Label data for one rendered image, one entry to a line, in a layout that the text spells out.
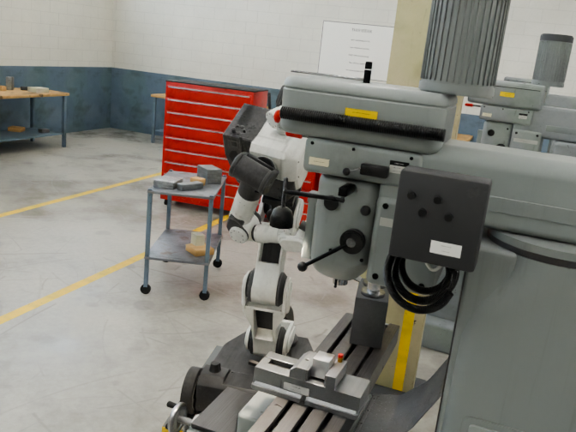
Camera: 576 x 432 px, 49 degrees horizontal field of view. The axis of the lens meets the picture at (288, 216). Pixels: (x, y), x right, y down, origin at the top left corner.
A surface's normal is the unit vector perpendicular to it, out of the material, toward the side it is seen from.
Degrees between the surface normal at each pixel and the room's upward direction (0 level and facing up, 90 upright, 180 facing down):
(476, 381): 88
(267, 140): 35
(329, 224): 90
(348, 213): 90
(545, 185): 90
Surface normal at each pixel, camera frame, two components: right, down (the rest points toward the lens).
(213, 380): -0.06, -0.51
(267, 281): -0.11, -0.27
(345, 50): -0.37, 0.21
